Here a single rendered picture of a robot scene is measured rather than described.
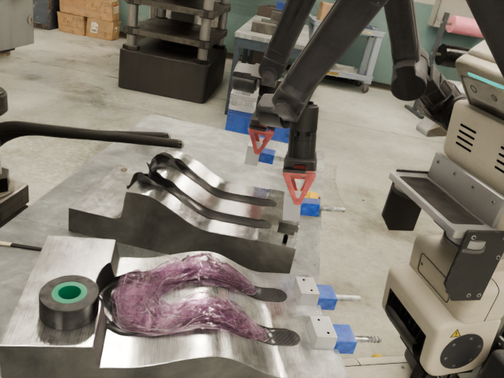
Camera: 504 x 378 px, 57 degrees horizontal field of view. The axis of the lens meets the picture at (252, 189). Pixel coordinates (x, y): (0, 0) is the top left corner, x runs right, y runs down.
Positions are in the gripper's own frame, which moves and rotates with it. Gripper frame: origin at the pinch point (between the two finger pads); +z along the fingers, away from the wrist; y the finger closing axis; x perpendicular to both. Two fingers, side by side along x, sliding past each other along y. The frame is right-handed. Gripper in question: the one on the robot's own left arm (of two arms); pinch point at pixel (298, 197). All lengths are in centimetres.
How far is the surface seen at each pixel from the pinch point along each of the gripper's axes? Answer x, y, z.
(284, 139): -24, -317, 44
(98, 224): -42.8, 6.1, 8.1
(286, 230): -2.2, -3.5, 9.2
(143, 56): -175, -370, -20
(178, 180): -27.8, -4.6, -0.3
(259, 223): -8.1, -1.3, 7.3
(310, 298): 4.2, 18.4, 13.4
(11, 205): -72, -6, 10
